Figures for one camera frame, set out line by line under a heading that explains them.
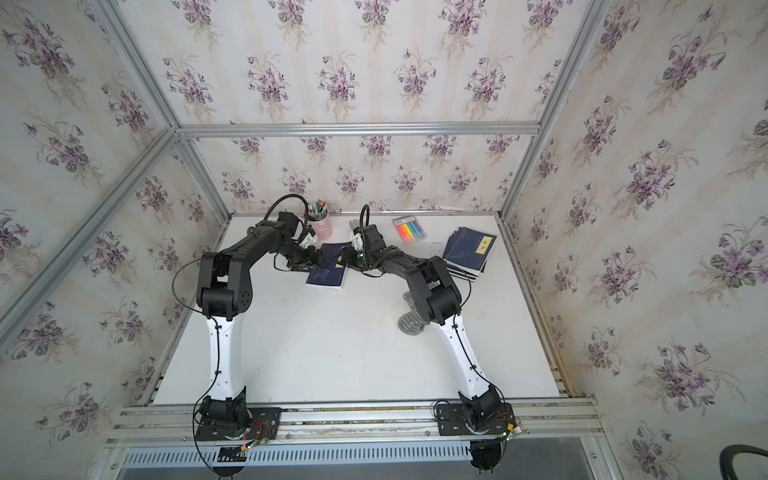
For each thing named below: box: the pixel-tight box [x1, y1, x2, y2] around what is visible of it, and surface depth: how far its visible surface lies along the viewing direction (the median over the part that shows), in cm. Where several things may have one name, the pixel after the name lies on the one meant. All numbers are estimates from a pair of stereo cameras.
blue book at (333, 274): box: [306, 243, 352, 290], surface depth 102 cm
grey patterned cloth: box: [398, 291, 428, 336], surface depth 91 cm
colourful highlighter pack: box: [392, 214, 428, 246], surface depth 117 cm
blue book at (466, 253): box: [442, 227, 497, 282], surface depth 106 cm
